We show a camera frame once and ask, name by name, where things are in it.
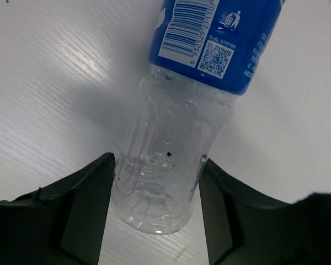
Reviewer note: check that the blue label clear bottle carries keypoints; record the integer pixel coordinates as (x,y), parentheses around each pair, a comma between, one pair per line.
(203,56)

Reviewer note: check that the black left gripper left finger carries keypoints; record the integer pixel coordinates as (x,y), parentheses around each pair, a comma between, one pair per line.
(61,223)

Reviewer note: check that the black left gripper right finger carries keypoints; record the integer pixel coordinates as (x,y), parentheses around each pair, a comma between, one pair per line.
(245,226)

